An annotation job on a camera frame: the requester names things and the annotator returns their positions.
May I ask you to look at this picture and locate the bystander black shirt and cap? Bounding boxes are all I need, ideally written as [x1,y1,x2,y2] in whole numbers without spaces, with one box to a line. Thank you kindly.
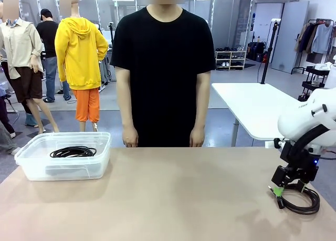
[35,8,73,103]

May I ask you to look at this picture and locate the white shoe rack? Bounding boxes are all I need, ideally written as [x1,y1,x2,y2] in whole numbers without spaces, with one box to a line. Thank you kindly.
[214,47,247,71]

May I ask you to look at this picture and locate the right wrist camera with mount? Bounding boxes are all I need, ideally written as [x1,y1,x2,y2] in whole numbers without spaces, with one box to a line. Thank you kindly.
[265,137,285,149]

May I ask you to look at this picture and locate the mannequin beige shirt brown shorts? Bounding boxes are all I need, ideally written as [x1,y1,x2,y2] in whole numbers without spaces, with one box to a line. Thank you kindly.
[0,1,60,134]

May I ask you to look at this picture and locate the person's right forearm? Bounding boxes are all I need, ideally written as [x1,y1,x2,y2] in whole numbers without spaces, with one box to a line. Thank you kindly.
[117,93,139,131]

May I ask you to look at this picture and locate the black utility cart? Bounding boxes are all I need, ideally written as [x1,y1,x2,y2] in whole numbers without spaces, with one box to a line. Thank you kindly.
[298,65,331,102]

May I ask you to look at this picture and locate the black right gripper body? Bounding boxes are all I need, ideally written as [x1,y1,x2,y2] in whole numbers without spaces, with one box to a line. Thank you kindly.
[280,141,320,183]

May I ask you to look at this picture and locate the black clothes rack with garments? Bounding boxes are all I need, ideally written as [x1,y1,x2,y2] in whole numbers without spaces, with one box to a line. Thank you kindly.
[290,18,336,75]

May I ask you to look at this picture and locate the bystander in grey trousers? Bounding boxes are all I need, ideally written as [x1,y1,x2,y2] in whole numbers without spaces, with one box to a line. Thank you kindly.
[0,59,21,155]

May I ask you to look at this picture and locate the black camera pole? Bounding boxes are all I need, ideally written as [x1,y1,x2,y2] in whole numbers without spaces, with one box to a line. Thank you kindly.
[259,18,281,85]

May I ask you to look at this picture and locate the white round machine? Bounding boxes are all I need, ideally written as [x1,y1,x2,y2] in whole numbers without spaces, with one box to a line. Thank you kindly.
[324,64,336,90]

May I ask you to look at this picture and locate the black braided USB cable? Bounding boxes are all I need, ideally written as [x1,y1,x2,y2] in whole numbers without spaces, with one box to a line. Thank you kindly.
[49,145,97,160]

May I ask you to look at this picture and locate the person's left hand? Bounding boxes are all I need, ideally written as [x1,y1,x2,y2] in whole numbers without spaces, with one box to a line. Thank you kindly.
[189,128,206,148]

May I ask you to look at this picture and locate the black bins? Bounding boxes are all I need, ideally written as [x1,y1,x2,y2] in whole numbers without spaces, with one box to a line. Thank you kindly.
[248,41,266,62]

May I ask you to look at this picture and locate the clear plastic storage container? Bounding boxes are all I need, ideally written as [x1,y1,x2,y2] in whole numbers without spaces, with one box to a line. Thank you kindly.
[14,131,112,182]

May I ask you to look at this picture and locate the person's left forearm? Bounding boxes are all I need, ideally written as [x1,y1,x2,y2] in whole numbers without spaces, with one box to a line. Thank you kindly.
[191,93,211,131]

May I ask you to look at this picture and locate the person torso black t-shirt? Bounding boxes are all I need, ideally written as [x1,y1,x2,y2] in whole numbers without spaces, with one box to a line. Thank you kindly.
[110,4,217,148]

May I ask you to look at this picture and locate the grey partition panel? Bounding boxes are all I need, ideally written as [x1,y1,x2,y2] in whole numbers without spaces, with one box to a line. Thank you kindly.
[270,1,310,74]

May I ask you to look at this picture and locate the right arm black hose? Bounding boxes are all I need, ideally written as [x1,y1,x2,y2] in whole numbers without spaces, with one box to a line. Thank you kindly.
[287,125,332,161]

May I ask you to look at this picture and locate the thick black cable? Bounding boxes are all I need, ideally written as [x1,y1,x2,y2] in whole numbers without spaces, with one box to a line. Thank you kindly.
[267,185,321,215]

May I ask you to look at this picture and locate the person's right hand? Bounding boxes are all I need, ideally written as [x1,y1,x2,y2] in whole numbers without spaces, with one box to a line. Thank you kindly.
[122,128,139,148]

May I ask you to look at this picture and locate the mannequin yellow hoodie orange pants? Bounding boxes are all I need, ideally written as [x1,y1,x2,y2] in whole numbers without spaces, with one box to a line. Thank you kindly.
[54,0,109,133]

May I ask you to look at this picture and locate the white table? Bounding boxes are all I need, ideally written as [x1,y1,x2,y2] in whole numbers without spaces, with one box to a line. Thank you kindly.
[211,82,316,148]

